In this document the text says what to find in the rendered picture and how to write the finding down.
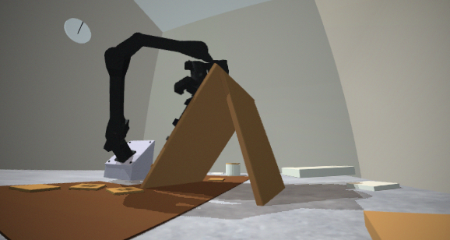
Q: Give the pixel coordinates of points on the tan flat board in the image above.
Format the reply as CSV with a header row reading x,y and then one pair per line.
x,y
407,226

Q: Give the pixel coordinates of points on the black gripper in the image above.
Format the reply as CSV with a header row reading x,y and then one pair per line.
x,y
189,83

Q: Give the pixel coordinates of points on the grey cylindrical container with orange lid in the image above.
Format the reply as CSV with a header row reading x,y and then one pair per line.
x,y
233,169

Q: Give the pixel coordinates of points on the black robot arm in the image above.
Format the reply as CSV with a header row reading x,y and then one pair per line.
x,y
117,62

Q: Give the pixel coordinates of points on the brown wooden easel board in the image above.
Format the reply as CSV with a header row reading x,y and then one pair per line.
x,y
219,107

